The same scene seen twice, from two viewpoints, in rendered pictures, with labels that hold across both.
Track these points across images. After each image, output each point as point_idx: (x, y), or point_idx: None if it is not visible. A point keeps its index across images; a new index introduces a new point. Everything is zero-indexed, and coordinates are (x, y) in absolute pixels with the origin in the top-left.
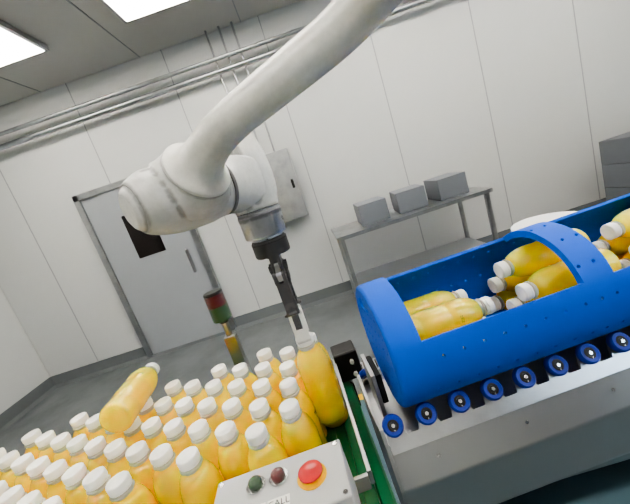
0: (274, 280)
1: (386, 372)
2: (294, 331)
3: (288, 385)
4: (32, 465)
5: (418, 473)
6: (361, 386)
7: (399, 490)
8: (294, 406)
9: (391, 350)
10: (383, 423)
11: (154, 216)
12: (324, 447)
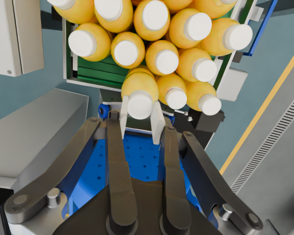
0: (23, 189)
1: (128, 136)
2: (122, 104)
3: (118, 53)
4: None
5: (100, 102)
6: (162, 110)
7: None
8: (72, 50)
9: None
10: (103, 107)
11: None
12: (7, 61)
